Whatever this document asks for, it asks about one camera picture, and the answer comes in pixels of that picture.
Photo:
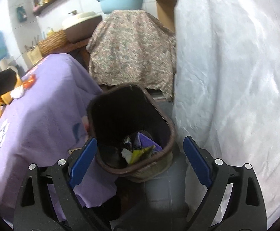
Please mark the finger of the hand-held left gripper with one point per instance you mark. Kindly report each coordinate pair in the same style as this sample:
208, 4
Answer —
0, 83

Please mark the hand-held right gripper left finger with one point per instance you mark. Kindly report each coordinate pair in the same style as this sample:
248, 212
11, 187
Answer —
82, 163

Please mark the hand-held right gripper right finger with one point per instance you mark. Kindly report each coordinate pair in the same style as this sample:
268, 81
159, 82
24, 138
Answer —
197, 161

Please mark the white tissue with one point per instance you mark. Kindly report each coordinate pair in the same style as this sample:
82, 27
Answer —
17, 92

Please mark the yellow snack wrapper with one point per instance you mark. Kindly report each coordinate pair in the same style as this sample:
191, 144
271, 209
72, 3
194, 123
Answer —
137, 155

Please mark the brown trash bin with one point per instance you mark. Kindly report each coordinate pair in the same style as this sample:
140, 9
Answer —
111, 115

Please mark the purple snack bag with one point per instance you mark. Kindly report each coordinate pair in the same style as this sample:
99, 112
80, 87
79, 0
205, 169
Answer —
144, 140

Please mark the white paper cup stack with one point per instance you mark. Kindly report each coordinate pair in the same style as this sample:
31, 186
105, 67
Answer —
4, 65

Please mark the beige chopstick holder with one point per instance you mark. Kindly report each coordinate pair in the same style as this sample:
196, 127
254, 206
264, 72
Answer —
34, 54

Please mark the purple floral tablecloth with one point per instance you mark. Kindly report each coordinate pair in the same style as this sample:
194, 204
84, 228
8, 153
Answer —
46, 125

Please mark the wicker basket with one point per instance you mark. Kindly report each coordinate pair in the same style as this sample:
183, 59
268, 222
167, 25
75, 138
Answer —
53, 43

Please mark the yellow soap dispenser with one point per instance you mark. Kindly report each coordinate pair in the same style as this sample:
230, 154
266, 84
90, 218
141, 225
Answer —
49, 31

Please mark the small pink pot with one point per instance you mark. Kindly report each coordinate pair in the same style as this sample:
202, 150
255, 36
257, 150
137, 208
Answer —
36, 8

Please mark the dark wooden washstand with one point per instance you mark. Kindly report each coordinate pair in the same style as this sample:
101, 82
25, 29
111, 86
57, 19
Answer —
82, 50

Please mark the white cover cloth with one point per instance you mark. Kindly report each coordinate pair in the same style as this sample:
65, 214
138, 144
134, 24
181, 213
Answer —
238, 77

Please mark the brown and white pot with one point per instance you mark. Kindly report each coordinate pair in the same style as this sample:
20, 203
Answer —
80, 28

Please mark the bronze faucet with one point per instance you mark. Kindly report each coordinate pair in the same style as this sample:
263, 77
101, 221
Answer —
73, 12

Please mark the floral paisley cover cloth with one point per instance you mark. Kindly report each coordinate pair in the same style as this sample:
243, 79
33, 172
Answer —
130, 53

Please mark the light blue plastic basin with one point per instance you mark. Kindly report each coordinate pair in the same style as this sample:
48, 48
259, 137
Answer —
120, 3

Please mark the light wooden cabinet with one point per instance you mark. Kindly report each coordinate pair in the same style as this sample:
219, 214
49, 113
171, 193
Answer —
166, 12

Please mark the green wall packet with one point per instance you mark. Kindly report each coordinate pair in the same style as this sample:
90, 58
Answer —
21, 13

